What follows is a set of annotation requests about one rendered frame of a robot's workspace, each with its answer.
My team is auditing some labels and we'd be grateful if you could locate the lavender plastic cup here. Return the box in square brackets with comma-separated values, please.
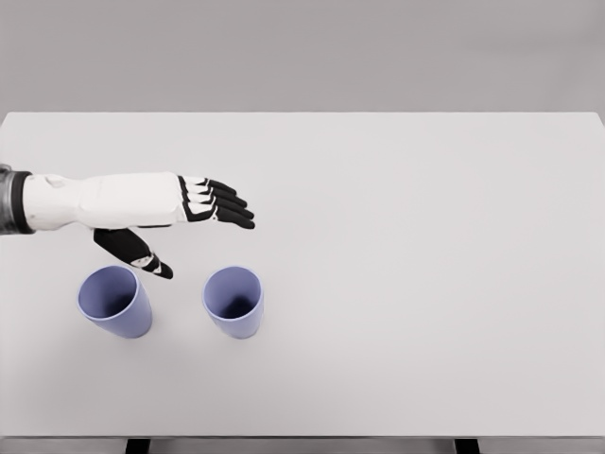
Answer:
[77, 265, 154, 341]
[201, 266, 265, 341]

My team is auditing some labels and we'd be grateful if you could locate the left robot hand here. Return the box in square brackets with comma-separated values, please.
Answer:
[79, 171, 257, 281]

